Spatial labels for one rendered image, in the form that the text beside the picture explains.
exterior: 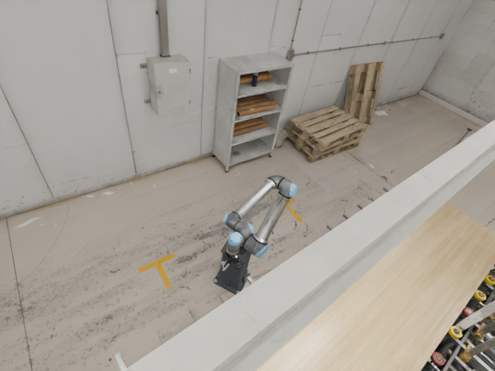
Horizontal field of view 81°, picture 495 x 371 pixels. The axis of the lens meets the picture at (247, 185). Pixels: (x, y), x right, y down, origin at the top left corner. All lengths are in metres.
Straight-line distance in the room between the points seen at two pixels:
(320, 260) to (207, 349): 0.26
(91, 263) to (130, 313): 0.73
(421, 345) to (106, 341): 2.55
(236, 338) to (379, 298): 2.19
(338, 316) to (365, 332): 0.20
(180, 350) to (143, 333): 2.65
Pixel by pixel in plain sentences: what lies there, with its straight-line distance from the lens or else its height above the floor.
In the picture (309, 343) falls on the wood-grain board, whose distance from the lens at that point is 2.24.
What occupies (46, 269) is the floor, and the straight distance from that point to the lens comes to 3.70.
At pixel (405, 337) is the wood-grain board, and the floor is 0.90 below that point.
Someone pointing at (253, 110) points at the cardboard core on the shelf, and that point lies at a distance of 4.08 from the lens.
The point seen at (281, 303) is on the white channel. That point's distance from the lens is 0.53.
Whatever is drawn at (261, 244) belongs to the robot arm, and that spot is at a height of 0.88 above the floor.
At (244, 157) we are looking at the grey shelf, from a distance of 4.54.
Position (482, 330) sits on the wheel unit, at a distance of 3.01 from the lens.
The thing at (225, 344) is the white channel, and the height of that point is 2.46.
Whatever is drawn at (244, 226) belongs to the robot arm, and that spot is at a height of 1.30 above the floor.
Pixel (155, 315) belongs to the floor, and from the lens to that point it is 3.18.
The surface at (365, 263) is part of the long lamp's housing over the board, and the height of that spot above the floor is 2.37.
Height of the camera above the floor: 2.93
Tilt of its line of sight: 43 degrees down
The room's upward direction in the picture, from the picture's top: 11 degrees clockwise
